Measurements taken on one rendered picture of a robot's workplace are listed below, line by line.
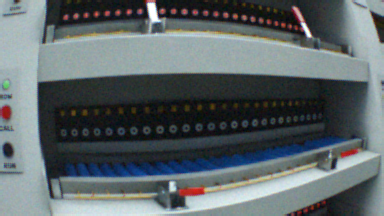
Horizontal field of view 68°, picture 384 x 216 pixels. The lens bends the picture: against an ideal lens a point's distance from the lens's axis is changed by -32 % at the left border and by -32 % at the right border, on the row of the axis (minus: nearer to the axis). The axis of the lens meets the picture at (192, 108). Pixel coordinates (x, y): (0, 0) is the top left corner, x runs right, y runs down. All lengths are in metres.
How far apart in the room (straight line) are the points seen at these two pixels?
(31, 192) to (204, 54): 0.28
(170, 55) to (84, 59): 0.11
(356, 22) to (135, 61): 0.49
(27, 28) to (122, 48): 0.14
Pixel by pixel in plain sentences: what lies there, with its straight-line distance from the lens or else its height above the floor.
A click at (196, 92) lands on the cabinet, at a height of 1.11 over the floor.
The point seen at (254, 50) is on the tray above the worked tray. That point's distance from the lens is 0.50.
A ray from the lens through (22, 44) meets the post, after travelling 0.42.
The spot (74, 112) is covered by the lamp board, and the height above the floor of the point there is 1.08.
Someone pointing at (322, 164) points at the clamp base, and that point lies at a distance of 0.58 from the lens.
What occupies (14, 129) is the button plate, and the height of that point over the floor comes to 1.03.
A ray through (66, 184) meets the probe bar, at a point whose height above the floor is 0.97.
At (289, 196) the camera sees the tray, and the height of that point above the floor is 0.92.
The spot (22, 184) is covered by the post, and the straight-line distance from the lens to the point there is 0.39.
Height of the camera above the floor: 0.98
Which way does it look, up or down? 9 degrees up
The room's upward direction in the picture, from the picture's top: 7 degrees counter-clockwise
